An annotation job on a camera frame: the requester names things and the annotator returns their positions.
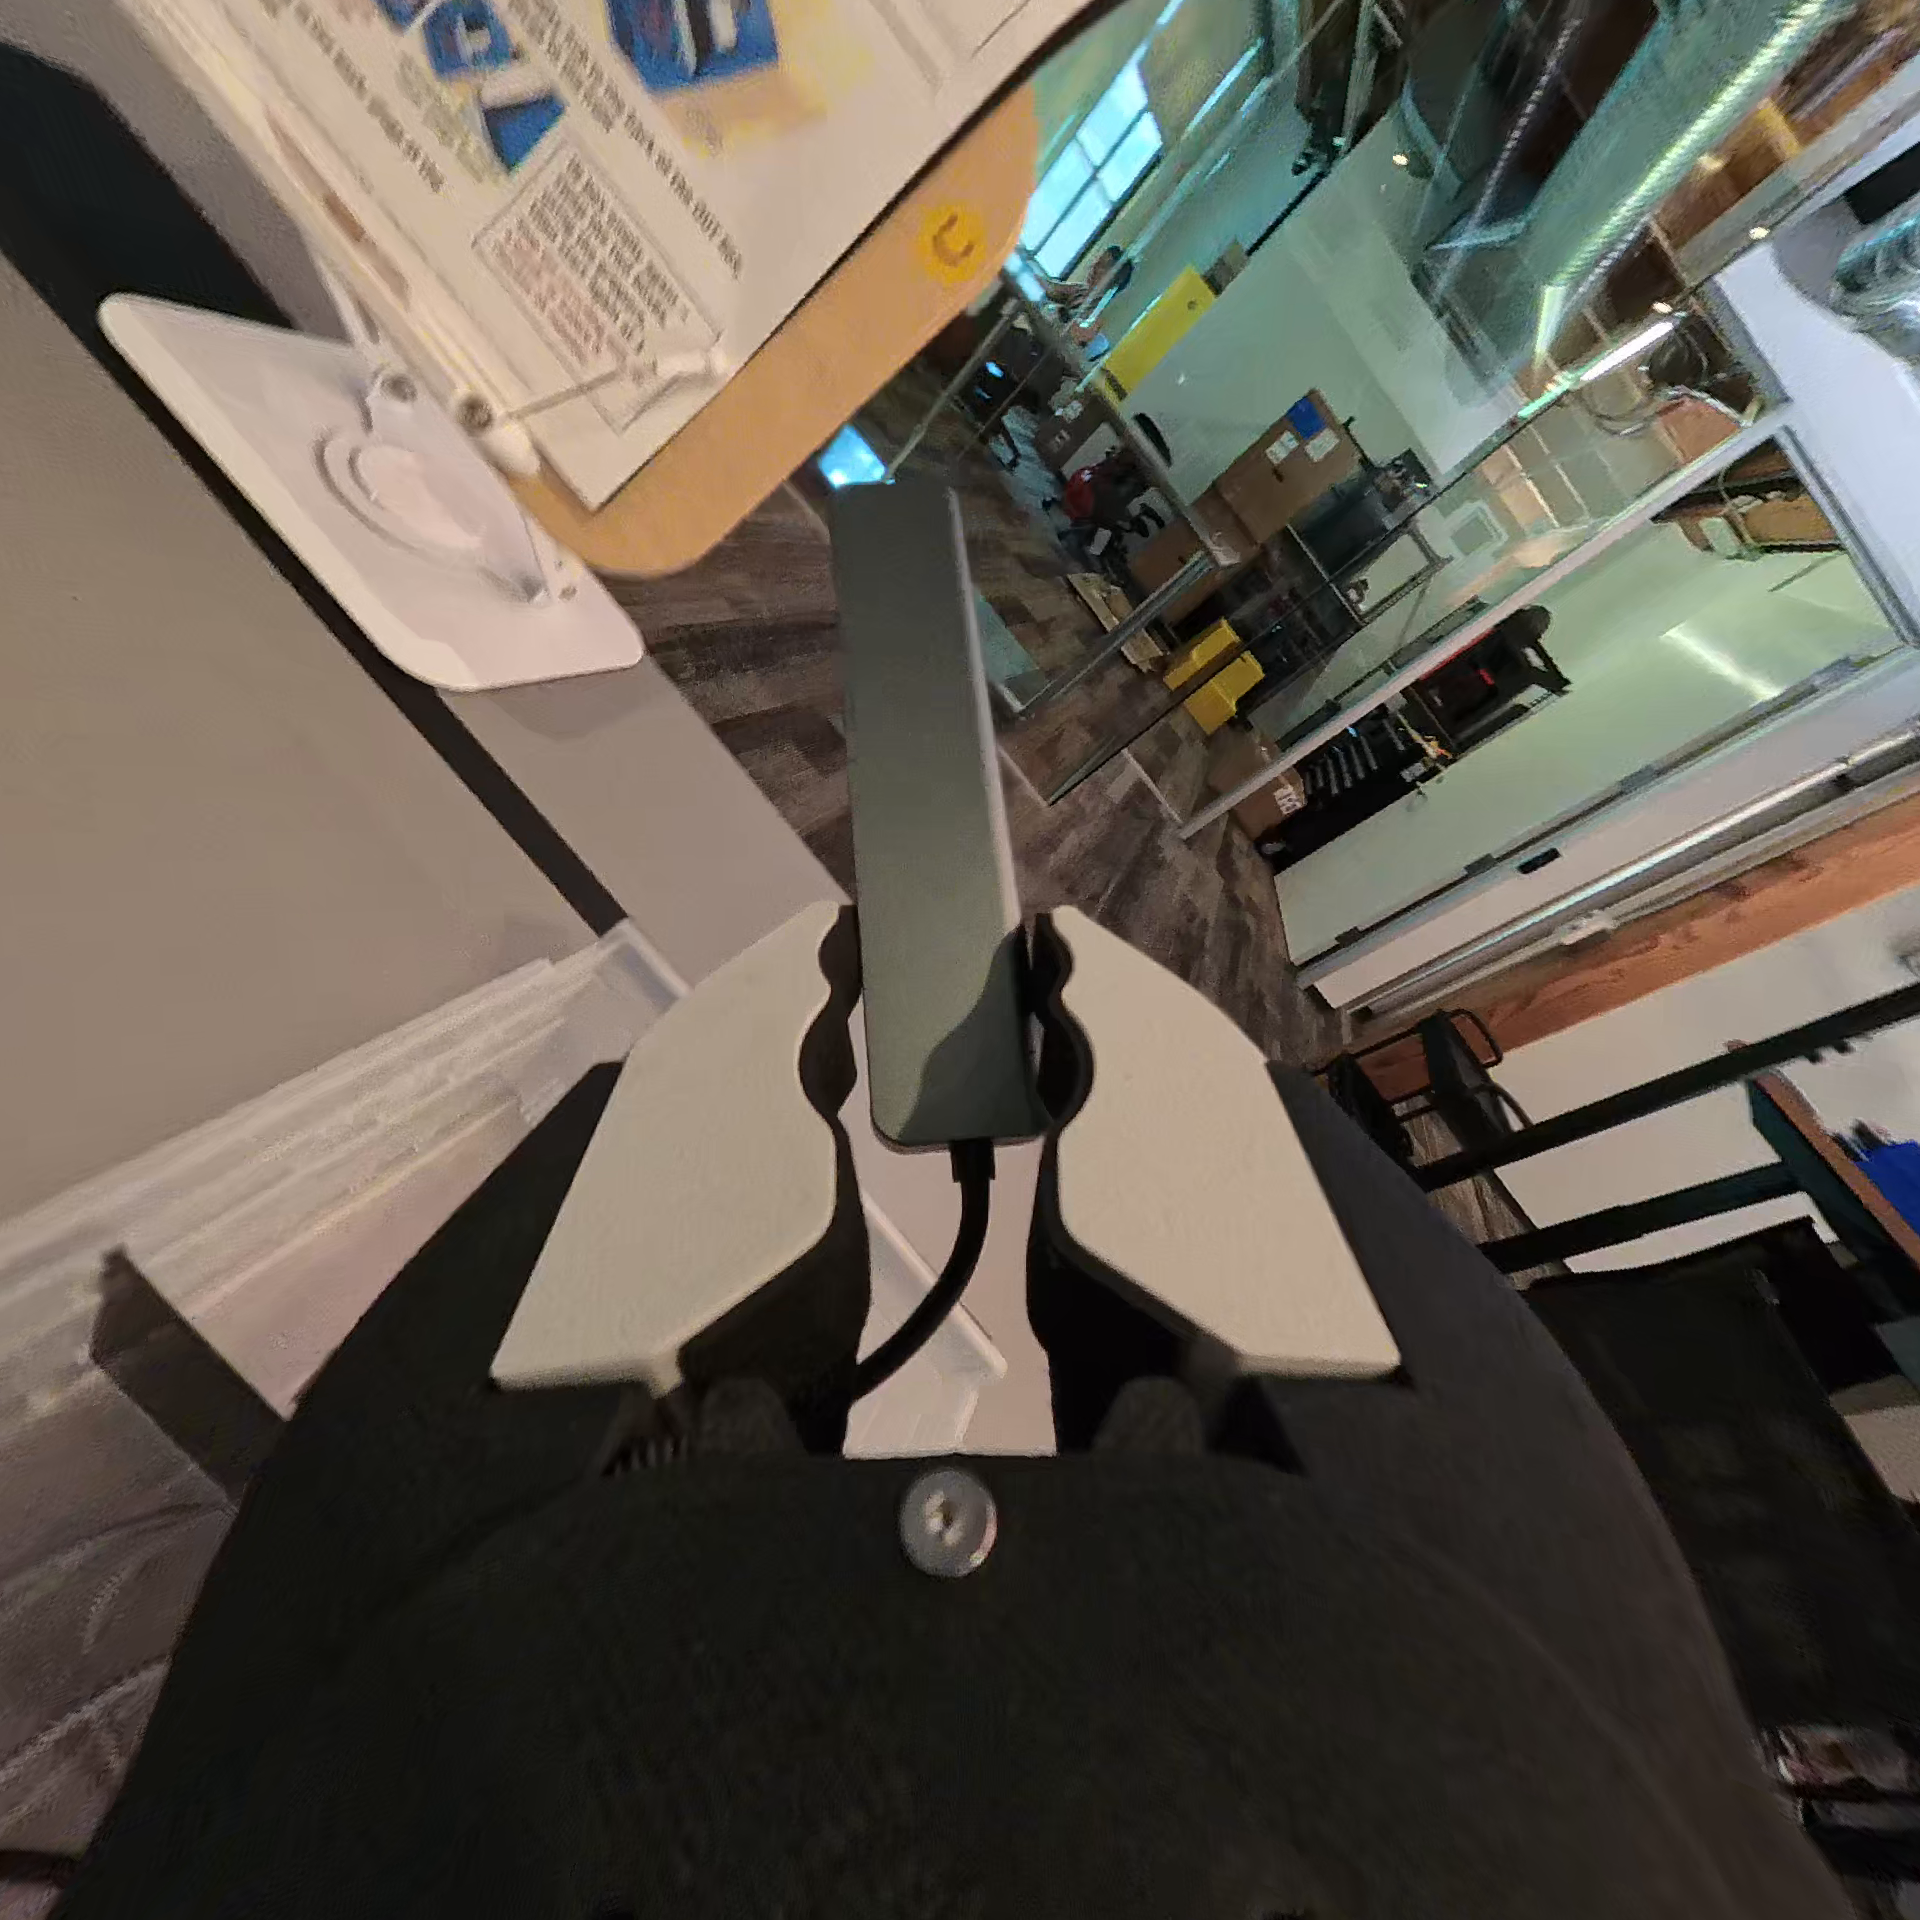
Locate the yellow cabinet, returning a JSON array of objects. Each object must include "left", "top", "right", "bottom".
[{"left": 1099, "top": 267, "right": 1218, "bottom": 400}]

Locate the white charging pad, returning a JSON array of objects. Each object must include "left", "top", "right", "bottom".
[{"left": 98, "top": 291, "right": 646, "bottom": 696}]

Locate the clear plastic bin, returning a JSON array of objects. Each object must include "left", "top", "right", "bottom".
[{"left": 0, "top": 917, "right": 1009, "bottom": 1458}]

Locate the black shelving rack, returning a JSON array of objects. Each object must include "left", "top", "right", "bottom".
[{"left": 1274, "top": 608, "right": 1571, "bottom": 871}]

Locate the dark grey usb hub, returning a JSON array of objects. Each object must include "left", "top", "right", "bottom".
[{"left": 827, "top": 483, "right": 1051, "bottom": 1153}]

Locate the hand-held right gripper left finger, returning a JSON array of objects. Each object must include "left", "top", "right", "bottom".
[{"left": 489, "top": 901, "right": 871, "bottom": 1458}]

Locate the black hub cable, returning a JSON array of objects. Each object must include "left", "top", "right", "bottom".
[{"left": 845, "top": 1139, "right": 997, "bottom": 1410}]

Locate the yellow bin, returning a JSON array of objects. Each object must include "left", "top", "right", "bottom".
[{"left": 1162, "top": 618, "right": 1261, "bottom": 740}]

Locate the black room divider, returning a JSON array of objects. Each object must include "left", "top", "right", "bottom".
[{"left": 1520, "top": 1220, "right": 1920, "bottom": 1741}]

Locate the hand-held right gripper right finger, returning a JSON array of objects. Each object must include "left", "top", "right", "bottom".
[{"left": 1030, "top": 904, "right": 1403, "bottom": 1454}]

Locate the black metal bench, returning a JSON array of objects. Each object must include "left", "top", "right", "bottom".
[{"left": 1320, "top": 982, "right": 1920, "bottom": 1277}]

